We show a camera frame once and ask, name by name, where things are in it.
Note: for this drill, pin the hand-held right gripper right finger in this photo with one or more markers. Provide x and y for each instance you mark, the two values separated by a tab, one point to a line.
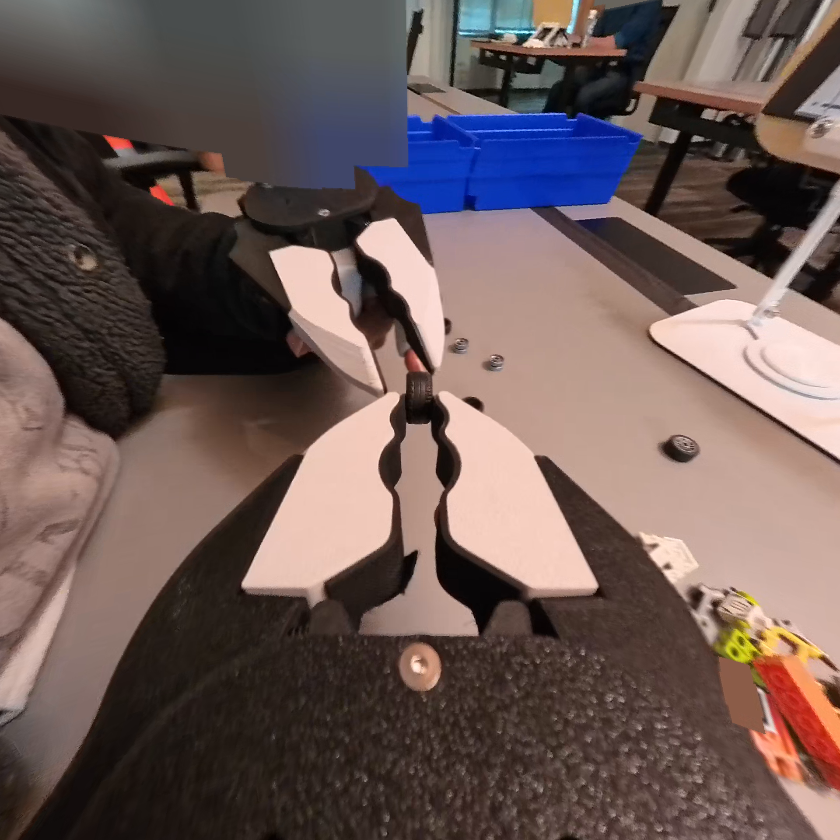
512	512

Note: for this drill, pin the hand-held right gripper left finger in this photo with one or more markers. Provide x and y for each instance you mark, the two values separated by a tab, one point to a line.
321	512

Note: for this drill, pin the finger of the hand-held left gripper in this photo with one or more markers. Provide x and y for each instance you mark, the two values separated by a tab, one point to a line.
410	275
315	302

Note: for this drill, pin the black lego wheel grey rim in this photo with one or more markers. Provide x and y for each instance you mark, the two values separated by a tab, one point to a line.
682	449
418	397

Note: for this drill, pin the person's left forearm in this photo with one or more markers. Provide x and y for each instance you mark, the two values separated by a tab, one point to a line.
210	315

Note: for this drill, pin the pile of lego pieces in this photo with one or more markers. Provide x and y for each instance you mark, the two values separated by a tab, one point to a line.
787	695

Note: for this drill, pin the person's left hand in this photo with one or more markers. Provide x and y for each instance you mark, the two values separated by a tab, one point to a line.
379	328

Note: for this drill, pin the blue plastic bin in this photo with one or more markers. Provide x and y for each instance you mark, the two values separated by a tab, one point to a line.
544	170
433	177

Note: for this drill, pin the orange traffic cone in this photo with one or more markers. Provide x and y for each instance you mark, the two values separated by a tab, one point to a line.
157	195

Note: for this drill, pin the black table cover panel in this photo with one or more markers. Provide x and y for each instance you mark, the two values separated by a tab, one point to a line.
656	256

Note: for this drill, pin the white stand base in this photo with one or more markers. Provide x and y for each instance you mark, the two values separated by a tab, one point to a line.
702	341

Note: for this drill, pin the wooden desk black legs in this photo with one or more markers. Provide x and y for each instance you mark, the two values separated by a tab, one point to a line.
709	88
525	47

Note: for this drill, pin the grey printed sweatshirt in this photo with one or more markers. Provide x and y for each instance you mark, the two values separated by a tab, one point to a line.
46	525

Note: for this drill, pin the yellow panel board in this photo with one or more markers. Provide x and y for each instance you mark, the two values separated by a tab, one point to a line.
554	12

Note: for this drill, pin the metal stand rod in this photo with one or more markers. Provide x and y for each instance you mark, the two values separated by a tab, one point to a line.
797	259

